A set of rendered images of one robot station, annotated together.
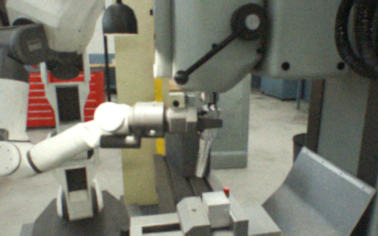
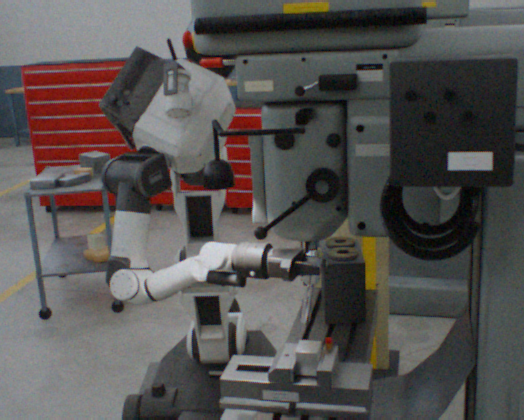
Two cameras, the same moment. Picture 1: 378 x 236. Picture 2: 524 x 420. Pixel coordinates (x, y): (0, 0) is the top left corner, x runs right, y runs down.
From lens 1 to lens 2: 1.03 m
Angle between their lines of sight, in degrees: 24
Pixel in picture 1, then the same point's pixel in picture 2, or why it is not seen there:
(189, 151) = (335, 291)
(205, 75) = (290, 228)
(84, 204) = (218, 343)
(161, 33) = (257, 183)
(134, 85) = not seen: hidden behind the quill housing
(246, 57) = (327, 213)
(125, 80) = not seen: hidden behind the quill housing
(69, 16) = (189, 144)
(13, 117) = (134, 247)
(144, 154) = not seen: hidden behind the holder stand
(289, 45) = (364, 205)
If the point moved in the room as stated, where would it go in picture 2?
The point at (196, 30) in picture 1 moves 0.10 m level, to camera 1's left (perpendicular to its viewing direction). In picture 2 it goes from (278, 190) to (236, 187)
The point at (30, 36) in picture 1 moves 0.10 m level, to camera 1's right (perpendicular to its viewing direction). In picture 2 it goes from (151, 170) to (185, 172)
